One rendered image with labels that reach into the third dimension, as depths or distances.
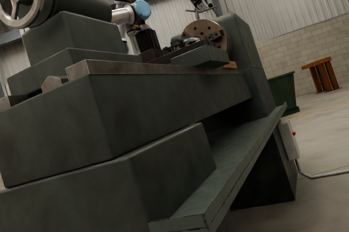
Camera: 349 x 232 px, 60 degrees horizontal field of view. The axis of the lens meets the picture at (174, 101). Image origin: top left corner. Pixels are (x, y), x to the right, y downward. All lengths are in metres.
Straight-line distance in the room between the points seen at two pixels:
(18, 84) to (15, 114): 0.09
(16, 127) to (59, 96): 0.14
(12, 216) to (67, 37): 0.41
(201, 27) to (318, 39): 11.08
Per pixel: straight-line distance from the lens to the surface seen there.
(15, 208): 0.76
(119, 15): 1.79
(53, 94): 0.62
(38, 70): 0.72
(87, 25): 0.79
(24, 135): 0.69
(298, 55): 12.52
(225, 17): 2.03
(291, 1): 12.98
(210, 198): 0.65
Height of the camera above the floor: 0.72
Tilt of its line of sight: 3 degrees up
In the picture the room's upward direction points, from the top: 18 degrees counter-clockwise
